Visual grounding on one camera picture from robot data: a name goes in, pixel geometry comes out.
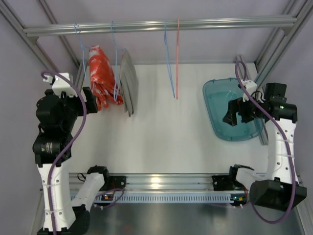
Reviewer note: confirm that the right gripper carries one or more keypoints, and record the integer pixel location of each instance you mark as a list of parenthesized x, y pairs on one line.
[(240, 110)]

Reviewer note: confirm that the red white trousers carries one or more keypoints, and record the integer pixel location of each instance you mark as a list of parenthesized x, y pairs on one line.
[(102, 78)]

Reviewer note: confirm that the blue empty wire hanger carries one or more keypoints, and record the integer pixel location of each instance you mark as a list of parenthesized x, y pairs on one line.
[(168, 59)]

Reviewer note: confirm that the teal plastic bin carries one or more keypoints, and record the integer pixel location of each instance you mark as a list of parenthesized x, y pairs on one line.
[(217, 94)]

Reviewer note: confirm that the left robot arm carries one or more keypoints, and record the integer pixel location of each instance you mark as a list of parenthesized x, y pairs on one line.
[(52, 149)]

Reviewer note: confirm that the blue hanger with red trousers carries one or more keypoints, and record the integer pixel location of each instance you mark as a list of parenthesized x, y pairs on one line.
[(83, 47)]

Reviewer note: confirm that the grey trousers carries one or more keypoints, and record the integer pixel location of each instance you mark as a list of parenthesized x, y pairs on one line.
[(129, 84)]

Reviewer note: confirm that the blue hanger with grey trousers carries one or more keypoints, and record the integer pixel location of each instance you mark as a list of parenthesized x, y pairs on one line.
[(116, 51)]

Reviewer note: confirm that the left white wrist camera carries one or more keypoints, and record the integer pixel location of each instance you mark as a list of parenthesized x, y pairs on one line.
[(59, 86)]

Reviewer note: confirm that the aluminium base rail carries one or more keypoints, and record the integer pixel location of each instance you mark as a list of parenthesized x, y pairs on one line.
[(171, 188)]

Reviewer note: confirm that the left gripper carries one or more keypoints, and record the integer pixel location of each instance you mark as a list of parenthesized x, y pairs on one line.
[(88, 101)]

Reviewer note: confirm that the pink wire hanger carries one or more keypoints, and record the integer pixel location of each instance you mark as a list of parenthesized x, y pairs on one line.
[(177, 60)]

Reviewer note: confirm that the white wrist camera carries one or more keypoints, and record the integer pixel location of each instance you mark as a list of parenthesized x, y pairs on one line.
[(59, 86), (250, 88)]

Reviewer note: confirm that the aluminium hanging rail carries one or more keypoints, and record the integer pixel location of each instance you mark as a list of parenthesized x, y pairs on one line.
[(161, 25)]

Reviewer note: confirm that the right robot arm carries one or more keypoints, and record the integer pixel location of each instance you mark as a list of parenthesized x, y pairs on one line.
[(279, 187)]

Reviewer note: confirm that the aluminium frame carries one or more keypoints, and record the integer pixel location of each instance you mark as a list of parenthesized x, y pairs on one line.
[(165, 135)]

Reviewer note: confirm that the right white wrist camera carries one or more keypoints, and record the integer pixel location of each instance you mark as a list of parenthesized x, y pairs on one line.
[(250, 88)]

